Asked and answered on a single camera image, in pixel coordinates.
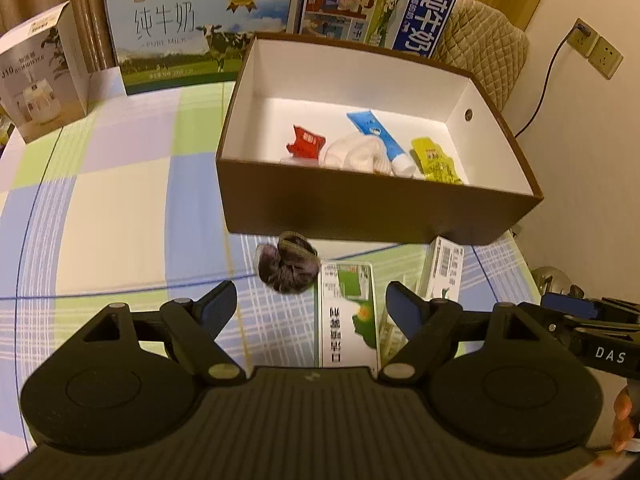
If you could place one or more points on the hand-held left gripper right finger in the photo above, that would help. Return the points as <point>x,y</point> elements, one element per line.
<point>402,306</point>

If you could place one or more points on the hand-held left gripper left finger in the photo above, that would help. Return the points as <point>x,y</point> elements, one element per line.
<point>220,302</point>

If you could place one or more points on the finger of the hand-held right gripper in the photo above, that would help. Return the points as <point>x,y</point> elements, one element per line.
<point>555,327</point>
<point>570,306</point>

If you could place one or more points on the green white medicine box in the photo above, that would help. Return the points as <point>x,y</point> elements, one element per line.
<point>345,320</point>

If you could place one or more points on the brown cardboard box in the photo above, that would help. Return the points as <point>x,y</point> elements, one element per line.
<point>350,210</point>

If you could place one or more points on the yellow snack packet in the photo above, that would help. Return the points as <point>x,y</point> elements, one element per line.
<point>435,160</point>

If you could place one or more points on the white cloth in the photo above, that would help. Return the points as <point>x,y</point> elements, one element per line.
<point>355,152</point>

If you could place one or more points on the blue cream tube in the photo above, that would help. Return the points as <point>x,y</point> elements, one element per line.
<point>372,127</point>

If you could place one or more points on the red snack packet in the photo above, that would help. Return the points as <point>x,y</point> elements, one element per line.
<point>306,141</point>

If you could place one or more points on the person's right hand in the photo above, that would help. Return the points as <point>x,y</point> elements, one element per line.
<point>622,420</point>

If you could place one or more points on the long white box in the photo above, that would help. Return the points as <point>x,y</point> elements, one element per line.
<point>442,270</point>

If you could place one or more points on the dark fabric scrunchie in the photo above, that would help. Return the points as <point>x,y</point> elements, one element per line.
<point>287,270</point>

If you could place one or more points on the checked tablecloth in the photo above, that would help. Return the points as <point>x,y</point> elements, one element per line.
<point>125,200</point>

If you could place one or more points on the light blue milk carton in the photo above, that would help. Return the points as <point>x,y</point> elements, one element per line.
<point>175,35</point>

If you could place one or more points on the chair with quilted cover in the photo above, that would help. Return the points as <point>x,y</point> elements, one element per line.
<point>480,45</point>

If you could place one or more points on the white appliance box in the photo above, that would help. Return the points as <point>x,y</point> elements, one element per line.
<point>40,80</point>

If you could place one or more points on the dark blue milk carton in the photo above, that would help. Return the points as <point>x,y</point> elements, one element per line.
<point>425,10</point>

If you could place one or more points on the wall outlet with plug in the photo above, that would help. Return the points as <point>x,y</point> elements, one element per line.
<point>600,50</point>

